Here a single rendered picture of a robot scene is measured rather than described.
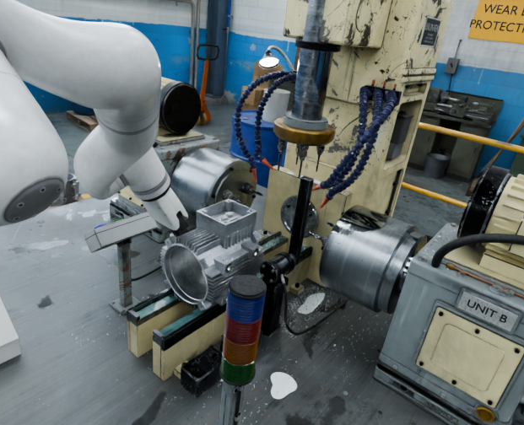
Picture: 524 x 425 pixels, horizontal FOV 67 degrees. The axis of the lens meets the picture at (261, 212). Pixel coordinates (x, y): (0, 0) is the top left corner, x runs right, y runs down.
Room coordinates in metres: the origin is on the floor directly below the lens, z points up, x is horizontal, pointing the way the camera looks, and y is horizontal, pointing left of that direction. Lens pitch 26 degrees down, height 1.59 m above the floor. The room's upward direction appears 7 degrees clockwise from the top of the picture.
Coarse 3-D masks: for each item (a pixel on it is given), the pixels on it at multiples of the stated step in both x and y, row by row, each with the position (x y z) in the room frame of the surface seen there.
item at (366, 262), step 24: (360, 216) 0.94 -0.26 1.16; (384, 216) 0.95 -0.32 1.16; (336, 240) 0.89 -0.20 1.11; (360, 240) 0.87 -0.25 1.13; (384, 240) 0.86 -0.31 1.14; (408, 240) 0.86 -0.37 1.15; (336, 264) 0.87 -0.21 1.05; (360, 264) 0.84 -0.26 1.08; (384, 264) 0.81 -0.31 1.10; (408, 264) 0.86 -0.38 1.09; (336, 288) 0.88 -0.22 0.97; (360, 288) 0.82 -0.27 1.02; (384, 288) 0.80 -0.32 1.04
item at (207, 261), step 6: (252, 234) 0.90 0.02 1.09; (258, 234) 0.91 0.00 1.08; (168, 240) 0.83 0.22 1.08; (174, 240) 0.83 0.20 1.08; (252, 240) 0.90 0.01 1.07; (168, 246) 0.83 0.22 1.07; (204, 258) 0.76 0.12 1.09; (210, 258) 0.77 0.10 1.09; (204, 264) 0.76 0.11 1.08; (210, 264) 0.76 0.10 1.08; (168, 282) 0.83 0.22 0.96; (168, 288) 0.83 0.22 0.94; (198, 306) 0.76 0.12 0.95; (204, 306) 0.75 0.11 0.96
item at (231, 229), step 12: (216, 204) 0.94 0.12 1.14; (228, 204) 0.96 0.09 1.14; (240, 204) 0.96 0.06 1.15; (204, 216) 0.87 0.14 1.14; (216, 216) 0.93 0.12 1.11; (228, 216) 0.91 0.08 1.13; (240, 216) 0.95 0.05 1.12; (252, 216) 0.91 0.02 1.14; (204, 228) 0.87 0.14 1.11; (216, 228) 0.85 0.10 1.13; (228, 228) 0.84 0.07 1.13; (240, 228) 0.88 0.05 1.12; (252, 228) 0.92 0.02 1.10; (228, 240) 0.84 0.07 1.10; (240, 240) 0.88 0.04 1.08
